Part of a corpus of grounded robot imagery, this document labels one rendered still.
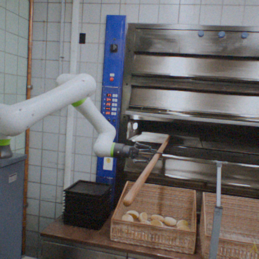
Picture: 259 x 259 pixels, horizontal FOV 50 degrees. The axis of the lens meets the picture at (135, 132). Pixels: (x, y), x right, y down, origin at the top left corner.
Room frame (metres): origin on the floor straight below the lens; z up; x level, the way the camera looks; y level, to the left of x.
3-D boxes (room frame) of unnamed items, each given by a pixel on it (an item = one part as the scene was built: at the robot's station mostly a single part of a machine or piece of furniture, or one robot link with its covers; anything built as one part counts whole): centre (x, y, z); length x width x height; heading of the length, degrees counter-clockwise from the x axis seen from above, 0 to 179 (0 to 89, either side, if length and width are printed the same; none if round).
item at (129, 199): (1.69, -0.15, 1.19); 1.71 x 0.03 x 0.03; 169
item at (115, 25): (3.17, 0.03, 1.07); 1.93 x 0.16 x 2.15; 169
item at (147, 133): (2.79, -0.37, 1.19); 0.55 x 0.36 x 0.03; 79
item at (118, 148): (1.68, 0.09, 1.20); 0.12 x 0.06 x 0.09; 169
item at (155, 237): (1.91, -0.20, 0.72); 0.56 x 0.49 x 0.28; 81
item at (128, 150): (1.67, 0.01, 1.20); 0.09 x 0.07 x 0.08; 79
